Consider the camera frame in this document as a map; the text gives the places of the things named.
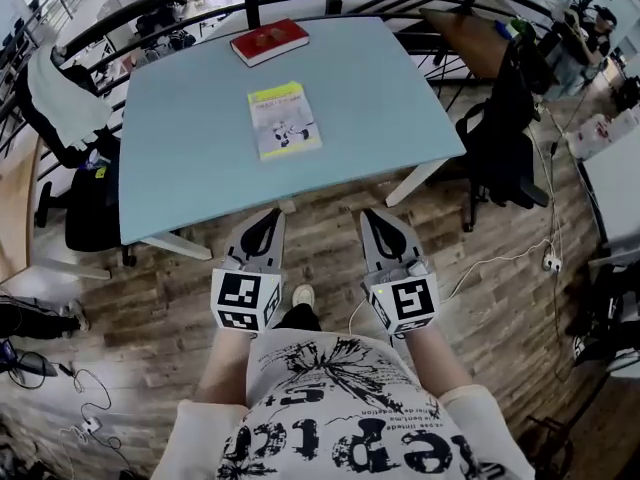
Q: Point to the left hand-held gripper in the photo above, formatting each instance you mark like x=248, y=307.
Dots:
x=245, y=293

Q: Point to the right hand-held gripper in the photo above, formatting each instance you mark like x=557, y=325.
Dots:
x=410, y=300

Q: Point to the yellow and white book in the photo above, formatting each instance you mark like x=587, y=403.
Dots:
x=285, y=123

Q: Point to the person's right forearm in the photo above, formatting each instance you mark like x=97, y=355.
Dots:
x=437, y=363

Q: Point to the person's left forearm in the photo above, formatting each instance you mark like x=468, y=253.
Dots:
x=225, y=373

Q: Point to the red book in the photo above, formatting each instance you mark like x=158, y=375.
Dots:
x=267, y=40

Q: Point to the white table leg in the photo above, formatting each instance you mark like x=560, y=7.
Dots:
x=412, y=183
x=185, y=248

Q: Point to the person's white shoe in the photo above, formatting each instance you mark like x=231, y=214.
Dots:
x=303, y=295

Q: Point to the person's black trouser leg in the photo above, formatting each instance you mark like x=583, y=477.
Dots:
x=299, y=318

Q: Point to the black office chair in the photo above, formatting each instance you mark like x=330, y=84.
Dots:
x=505, y=133

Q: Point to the white power strip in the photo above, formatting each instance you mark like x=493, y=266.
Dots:
x=552, y=262

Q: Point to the black chair with bag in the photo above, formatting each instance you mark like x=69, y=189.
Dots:
x=95, y=208

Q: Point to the white printed shirt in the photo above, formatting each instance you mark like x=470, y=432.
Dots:
x=345, y=418

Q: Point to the brown wooden desk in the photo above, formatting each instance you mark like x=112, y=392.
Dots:
x=470, y=43

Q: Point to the white side table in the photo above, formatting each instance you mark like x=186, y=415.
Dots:
x=615, y=193

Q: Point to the white cloth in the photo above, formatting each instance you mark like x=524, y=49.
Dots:
x=65, y=103

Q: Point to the light wooden desk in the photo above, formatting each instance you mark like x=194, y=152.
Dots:
x=15, y=218

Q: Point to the white box with red print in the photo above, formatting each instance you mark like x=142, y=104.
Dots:
x=602, y=130

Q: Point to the white charger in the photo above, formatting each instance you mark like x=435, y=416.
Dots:
x=91, y=425

